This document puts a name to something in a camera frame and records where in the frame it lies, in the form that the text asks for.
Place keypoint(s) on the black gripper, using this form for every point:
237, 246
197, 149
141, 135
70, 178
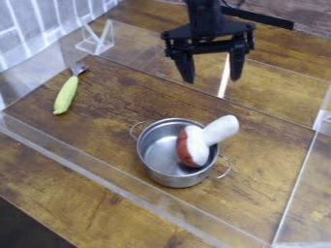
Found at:
209, 33

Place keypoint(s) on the white plush mushroom red cap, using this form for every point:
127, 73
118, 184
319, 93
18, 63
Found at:
195, 140

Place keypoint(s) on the silver metal pot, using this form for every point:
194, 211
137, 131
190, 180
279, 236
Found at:
157, 148

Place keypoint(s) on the black bar on table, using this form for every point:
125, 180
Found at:
265, 19

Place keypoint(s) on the clear acrylic triangular stand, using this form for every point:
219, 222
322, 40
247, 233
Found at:
97, 44

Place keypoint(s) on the yellow handled metal peeler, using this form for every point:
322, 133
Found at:
69, 89

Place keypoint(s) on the clear acrylic tray wall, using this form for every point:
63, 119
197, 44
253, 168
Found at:
178, 211

